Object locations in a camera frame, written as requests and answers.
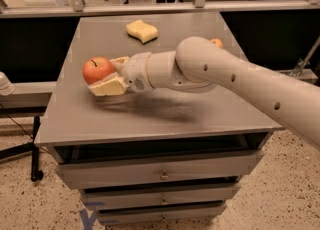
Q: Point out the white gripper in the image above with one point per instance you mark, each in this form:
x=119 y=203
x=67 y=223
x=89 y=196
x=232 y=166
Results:
x=136 y=71

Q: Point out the red apple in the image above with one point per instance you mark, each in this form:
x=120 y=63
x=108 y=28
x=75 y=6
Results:
x=96 y=69

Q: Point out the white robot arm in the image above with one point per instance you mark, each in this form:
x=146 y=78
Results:
x=197 y=65

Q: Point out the yellow sponge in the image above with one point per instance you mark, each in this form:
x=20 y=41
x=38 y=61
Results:
x=142 y=31

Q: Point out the grey drawer cabinet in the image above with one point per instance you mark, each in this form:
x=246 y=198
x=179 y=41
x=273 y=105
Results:
x=80 y=128

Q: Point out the orange fruit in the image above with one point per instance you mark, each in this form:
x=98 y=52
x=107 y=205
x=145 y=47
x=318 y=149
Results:
x=217 y=42

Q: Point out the top grey drawer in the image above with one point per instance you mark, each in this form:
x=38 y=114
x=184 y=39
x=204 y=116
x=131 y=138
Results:
x=158 y=170

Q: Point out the grey drawer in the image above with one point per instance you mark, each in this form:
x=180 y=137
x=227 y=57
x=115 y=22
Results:
x=160 y=213
x=158 y=170
x=160 y=196

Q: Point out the white cylindrical object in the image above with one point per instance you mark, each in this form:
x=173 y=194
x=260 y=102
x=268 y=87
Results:
x=6 y=87

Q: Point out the black stand leg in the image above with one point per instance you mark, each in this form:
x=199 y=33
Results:
x=36 y=173

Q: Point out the blue floor tape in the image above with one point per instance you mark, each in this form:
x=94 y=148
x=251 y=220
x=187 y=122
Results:
x=89 y=219

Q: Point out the middle grey drawer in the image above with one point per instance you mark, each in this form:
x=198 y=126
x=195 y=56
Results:
x=160 y=196

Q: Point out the bottom grey drawer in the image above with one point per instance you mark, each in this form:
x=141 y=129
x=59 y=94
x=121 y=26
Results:
x=160 y=213

